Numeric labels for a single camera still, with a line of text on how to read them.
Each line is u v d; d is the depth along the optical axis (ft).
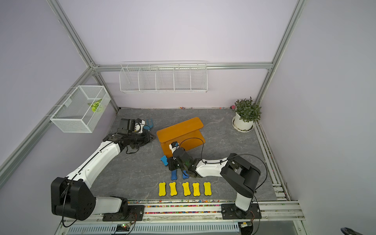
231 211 2.42
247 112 3.00
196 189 2.59
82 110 2.71
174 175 2.82
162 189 2.67
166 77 3.24
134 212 2.42
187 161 2.22
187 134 2.94
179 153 2.19
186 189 2.60
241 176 1.52
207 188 2.64
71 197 1.30
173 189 2.60
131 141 2.18
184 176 2.77
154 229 2.53
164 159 2.89
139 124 2.28
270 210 2.48
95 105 2.65
